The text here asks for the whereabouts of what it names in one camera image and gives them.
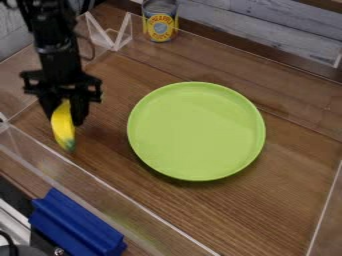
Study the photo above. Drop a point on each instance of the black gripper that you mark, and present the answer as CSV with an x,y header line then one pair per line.
x,y
63,77

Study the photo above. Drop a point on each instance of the yellow toy banana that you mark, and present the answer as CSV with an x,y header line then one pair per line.
x,y
63,128

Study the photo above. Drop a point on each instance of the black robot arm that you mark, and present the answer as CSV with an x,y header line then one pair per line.
x,y
51,22

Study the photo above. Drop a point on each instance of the green round plate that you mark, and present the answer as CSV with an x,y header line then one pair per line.
x,y
197,131

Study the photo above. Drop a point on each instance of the yellow labelled tin can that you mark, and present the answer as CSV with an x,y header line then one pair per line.
x,y
159,15

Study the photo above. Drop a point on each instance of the blue plastic clamp block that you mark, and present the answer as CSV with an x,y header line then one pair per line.
x,y
74,228

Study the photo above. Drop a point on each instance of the clear acrylic corner bracket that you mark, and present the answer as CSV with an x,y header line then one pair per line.
x,y
110,38

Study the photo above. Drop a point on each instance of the clear acrylic front wall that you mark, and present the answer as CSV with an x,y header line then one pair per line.
x,y
38,169

